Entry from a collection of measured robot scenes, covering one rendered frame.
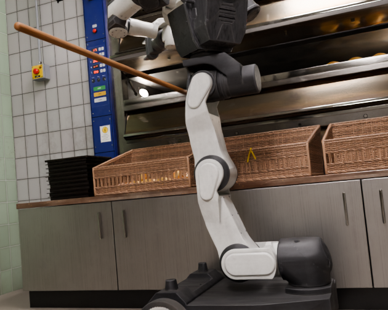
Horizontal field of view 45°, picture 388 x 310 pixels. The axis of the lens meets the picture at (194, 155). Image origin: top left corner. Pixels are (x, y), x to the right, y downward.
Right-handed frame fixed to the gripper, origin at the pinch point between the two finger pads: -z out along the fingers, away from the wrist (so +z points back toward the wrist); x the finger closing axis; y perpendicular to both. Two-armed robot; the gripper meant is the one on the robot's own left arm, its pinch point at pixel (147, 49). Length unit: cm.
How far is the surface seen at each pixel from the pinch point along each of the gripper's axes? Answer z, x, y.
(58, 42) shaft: 24, 10, -53
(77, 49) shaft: 17.1, 9.4, -42.8
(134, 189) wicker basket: -19, 68, -3
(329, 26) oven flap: 39, -10, 91
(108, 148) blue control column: -80, 39, 12
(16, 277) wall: -143, 118, -34
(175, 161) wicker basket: 1, 56, 10
